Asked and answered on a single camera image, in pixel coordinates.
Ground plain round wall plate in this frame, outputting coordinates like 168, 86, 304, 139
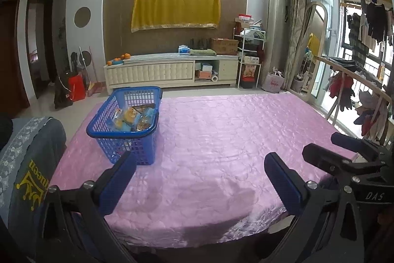
73, 7, 92, 28

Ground silver standing air conditioner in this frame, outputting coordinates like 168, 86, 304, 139
262, 0, 289, 88

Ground standing arched mirror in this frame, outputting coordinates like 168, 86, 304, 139
295, 2, 329, 102

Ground pink tablecloth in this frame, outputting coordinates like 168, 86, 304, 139
49, 90, 367, 249

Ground sliding glass door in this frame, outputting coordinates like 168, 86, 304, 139
308, 0, 339, 110

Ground hanging clothes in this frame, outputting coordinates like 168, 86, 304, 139
346, 0, 394, 61

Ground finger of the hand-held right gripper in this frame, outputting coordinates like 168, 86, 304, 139
302, 143, 387, 185
331, 132, 394, 159

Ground white shelf rack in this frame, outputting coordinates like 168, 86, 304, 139
236, 26, 267, 88

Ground grey pole with disc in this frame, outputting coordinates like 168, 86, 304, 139
78, 47, 92, 67

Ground wooden clothes drying rack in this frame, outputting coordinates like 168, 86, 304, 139
314, 55, 394, 144

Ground brown cardboard box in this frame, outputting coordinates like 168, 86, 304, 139
211, 38, 239, 56

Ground grey cloth yellow crown print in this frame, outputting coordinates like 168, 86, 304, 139
6, 118, 67, 251

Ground pink bag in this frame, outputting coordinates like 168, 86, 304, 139
262, 70, 285, 94

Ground grey lace sofa cover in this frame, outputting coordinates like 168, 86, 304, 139
0, 117, 53, 205

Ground blue cartoon pastry packet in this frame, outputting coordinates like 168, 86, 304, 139
112, 108, 125, 128
123, 107, 142, 125
140, 108, 156, 125

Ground white tv cabinet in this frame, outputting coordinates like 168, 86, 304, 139
103, 52, 240, 89

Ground blue plastic basket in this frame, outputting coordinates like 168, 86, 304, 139
86, 86, 163, 166

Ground pink broom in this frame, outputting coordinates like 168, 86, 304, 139
85, 47, 102, 97

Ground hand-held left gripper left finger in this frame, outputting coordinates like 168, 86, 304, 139
35, 151, 137, 263

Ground black bag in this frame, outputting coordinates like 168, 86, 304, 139
54, 73, 75, 110

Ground yellow cloth cover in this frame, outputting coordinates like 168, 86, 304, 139
131, 0, 222, 34

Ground brown wooden door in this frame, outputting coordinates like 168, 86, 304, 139
0, 0, 30, 117

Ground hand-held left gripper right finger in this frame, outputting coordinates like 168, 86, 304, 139
264, 152, 367, 263

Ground plate of oranges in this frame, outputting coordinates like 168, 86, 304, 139
106, 53, 132, 66

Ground patterned curtain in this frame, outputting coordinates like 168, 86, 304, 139
281, 0, 307, 91

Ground red bag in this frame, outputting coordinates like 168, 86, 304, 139
68, 73, 87, 102

